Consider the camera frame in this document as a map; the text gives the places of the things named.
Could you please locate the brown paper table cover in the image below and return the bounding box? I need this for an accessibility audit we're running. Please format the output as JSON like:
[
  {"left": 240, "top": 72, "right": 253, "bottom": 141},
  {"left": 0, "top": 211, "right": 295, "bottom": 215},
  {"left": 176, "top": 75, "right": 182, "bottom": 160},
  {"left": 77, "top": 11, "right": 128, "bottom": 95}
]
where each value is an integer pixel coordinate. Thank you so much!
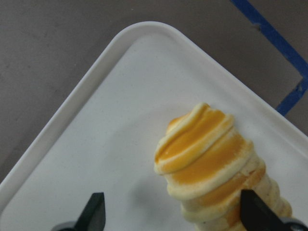
[{"left": 0, "top": 0, "right": 302, "bottom": 179}]

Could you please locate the spiral orange bread roll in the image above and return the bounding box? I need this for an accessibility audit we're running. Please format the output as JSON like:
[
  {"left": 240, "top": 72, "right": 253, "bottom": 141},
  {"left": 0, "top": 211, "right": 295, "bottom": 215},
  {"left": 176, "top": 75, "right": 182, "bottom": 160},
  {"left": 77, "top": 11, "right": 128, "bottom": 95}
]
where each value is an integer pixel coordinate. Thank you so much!
[{"left": 154, "top": 103, "right": 292, "bottom": 231}]

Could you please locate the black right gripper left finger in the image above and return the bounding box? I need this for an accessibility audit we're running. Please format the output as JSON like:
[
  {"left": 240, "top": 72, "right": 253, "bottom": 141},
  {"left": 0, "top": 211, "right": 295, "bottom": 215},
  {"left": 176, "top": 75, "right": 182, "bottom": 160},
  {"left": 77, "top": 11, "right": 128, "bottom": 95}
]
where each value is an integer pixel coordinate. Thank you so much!
[{"left": 54, "top": 192, "right": 106, "bottom": 231}]

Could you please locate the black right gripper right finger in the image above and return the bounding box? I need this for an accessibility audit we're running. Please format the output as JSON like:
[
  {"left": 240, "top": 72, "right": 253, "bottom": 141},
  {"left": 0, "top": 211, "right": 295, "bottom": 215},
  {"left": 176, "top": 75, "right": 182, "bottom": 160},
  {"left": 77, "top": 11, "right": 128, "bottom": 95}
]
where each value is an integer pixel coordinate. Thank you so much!
[{"left": 240, "top": 190, "right": 308, "bottom": 231}]

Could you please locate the white rectangular tray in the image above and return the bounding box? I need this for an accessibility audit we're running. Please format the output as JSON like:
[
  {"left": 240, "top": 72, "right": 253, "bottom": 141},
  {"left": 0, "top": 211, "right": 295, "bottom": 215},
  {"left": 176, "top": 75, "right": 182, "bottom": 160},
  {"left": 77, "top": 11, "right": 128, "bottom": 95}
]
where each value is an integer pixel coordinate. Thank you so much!
[{"left": 0, "top": 22, "right": 308, "bottom": 231}]

